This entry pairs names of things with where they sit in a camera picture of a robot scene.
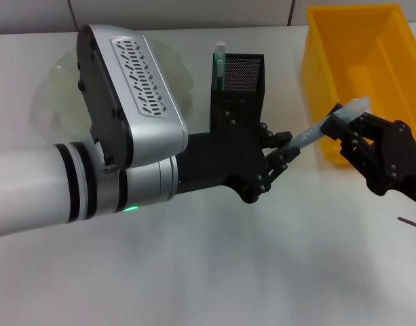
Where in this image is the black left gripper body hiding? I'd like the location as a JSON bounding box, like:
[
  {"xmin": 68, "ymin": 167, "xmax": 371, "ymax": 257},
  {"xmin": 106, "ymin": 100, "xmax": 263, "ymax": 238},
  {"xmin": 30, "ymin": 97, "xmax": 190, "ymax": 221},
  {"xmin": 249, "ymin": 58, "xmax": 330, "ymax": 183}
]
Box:
[{"xmin": 176, "ymin": 111, "xmax": 273, "ymax": 204}]

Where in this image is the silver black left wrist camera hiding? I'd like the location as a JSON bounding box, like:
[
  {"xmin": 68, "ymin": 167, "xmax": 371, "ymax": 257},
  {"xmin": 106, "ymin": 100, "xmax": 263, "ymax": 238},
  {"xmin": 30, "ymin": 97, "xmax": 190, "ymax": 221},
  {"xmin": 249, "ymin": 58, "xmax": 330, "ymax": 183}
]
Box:
[{"xmin": 76, "ymin": 24, "xmax": 189, "ymax": 169}]

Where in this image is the grey right arm cable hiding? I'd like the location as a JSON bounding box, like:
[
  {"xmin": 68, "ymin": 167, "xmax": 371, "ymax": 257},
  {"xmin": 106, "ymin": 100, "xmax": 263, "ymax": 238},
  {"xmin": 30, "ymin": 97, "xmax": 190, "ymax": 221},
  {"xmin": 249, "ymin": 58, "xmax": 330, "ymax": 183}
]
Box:
[{"xmin": 397, "ymin": 216, "xmax": 416, "ymax": 232}]

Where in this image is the black mesh pen holder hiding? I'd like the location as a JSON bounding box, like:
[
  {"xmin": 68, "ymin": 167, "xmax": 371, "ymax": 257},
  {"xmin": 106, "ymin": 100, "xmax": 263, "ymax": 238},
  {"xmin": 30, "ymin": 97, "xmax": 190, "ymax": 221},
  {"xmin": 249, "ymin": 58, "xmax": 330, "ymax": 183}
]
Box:
[{"xmin": 210, "ymin": 52, "xmax": 265, "ymax": 133}]

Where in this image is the translucent wavy glass fruit plate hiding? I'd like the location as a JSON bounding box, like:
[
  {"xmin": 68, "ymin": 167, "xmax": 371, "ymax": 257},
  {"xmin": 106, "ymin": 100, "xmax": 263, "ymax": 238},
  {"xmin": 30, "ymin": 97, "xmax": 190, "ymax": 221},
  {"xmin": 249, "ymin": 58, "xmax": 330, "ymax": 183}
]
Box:
[{"xmin": 31, "ymin": 37, "xmax": 194, "ymax": 143}]

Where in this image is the grey pen with clear cap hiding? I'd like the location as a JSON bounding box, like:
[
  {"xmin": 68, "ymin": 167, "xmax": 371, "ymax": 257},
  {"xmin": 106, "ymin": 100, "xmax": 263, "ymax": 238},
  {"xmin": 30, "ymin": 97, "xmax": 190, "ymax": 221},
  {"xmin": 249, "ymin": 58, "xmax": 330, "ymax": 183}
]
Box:
[{"xmin": 284, "ymin": 97, "xmax": 371, "ymax": 159}]

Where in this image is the green utility knife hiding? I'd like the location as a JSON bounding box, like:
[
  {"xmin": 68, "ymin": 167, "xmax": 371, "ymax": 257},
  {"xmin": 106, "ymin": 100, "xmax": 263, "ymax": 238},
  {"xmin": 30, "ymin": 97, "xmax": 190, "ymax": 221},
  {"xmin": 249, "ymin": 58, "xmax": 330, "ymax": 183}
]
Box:
[{"xmin": 212, "ymin": 41, "xmax": 227, "ymax": 92}]

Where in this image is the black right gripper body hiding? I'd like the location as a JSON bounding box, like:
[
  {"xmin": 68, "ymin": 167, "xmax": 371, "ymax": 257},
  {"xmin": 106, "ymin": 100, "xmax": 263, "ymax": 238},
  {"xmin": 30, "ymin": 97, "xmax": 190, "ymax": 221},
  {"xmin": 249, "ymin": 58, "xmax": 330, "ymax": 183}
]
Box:
[{"xmin": 363, "ymin": 122, "xmax": 416, "ymax": 201}]

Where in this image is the yellow plastic storage bin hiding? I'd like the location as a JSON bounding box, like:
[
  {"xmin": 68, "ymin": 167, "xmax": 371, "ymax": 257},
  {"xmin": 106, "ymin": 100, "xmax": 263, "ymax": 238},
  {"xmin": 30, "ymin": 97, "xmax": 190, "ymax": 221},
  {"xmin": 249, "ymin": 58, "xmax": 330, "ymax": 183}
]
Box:
[{"xmin": 301, "ymin": 3, "xmax": 416, "ymax": 167}]

